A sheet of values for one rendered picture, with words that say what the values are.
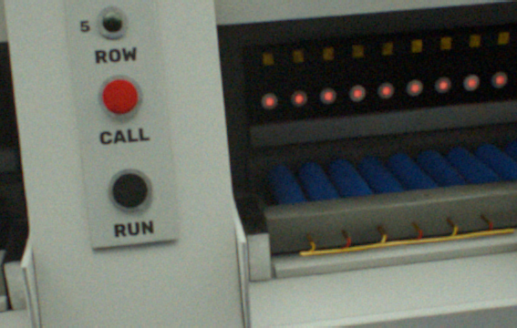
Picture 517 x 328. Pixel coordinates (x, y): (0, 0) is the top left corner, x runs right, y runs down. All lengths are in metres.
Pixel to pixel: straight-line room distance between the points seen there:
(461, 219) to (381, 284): 0.08
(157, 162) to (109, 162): 0.02
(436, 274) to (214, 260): 0.13
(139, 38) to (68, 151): 0.06
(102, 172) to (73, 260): 0.04
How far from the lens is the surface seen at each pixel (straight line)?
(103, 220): 0.37
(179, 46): 0.37
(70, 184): 0.37
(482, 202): 0.48
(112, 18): 0.37
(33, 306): 0.37
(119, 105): 0.37
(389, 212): 0.46
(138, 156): 0.37
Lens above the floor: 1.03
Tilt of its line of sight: 3 degrees down
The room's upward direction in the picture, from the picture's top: 5 degrees counter-clockwise
